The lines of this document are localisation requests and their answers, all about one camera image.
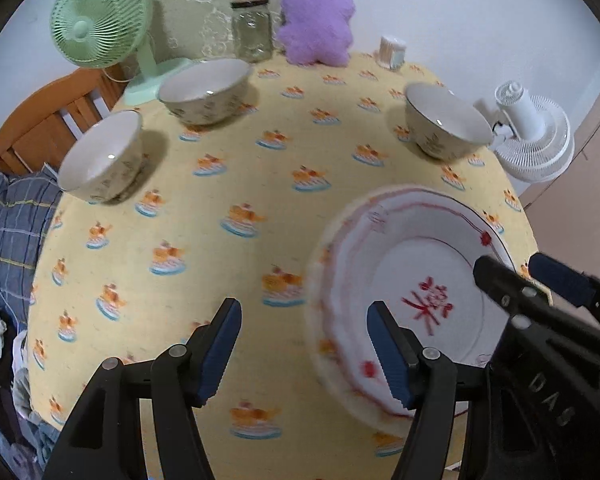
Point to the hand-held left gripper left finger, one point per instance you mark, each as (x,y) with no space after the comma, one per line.
(220,355)

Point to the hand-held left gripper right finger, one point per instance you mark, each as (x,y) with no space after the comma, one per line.
(387,350)

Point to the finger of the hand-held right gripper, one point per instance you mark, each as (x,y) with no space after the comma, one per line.
(560,276)
(500,282)

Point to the white plate red pattern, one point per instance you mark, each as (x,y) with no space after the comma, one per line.
(313,310)

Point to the beige floral ceramic bowl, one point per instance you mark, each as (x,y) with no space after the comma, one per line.
(445,115)
(205,85)
(100,155)

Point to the white standing fan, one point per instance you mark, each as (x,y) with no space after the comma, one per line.
(530,140)

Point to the yellow cake print tablecloth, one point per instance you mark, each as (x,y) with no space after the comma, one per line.
(220,170)

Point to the dark cloth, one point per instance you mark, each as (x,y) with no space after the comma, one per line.
(2,395)

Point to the blue plaid cushion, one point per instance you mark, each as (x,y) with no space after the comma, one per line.
(15,220)

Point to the small toothpick holder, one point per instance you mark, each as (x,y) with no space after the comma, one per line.
(392,55)

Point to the wooden chair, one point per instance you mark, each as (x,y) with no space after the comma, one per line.
(40,130)

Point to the purple plush toy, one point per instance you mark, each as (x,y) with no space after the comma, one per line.
(317,20)

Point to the glass jar with lid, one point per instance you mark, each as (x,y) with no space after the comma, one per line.
(252,35)

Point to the green patterned board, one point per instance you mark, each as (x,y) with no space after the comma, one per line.
(195,10)

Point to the green desk fan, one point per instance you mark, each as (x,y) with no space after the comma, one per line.
(95,25)

